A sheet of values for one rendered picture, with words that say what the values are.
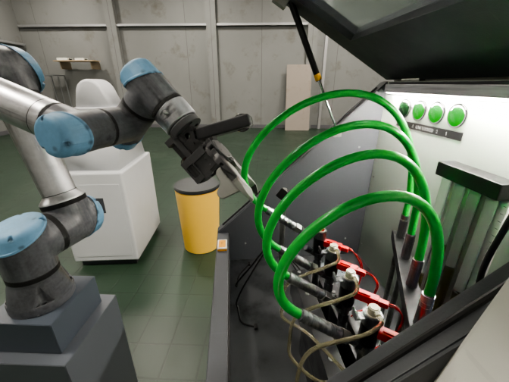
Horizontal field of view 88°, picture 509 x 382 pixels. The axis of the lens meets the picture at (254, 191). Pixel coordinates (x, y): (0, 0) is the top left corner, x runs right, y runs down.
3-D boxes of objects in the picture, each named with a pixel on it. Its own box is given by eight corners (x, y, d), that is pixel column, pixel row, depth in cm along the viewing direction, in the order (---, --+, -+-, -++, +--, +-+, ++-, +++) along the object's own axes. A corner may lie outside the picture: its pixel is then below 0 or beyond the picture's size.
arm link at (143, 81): (136, 86, 60) (155, 55, 56) (169, 123, 60) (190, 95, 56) (108, 85, 53) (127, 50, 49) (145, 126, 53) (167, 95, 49)
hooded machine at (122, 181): (136, 270, 220) (104, 117, 173) (69, 269, 221) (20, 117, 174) (165, 227, 287) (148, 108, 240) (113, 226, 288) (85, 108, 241)
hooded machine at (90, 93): (138, 153, 589) (126, 79, 531) (123, 161, 526) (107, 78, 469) (103, 152, 593) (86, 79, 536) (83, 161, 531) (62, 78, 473)
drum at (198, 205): (226, 234, 272) (223, 176, 248) (217, 258, 235) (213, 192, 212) (189, 232, 276) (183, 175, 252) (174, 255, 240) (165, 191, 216)
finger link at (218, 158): (237, 183, 53) (213, 152, 55) (243, 178, 53) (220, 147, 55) (227, 181, 49) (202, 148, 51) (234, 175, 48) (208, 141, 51)
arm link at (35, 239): (-11, 277, 65) (-34, 230, 60) (44, 248, 77) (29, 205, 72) (23, 288, 62) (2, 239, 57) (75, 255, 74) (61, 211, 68)
